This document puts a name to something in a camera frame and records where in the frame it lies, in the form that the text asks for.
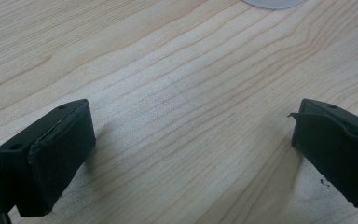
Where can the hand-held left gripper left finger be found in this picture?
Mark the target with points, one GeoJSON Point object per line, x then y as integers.
{"type": "Point", "coordinates": [52, 158]}

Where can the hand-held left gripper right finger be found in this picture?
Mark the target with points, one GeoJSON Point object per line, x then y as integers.
{"type": "Point", "coordinates": [338, 152]}

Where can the white round plate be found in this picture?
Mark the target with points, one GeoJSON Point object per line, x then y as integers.
{"type": "Point", "coordinates": [273, 3]}

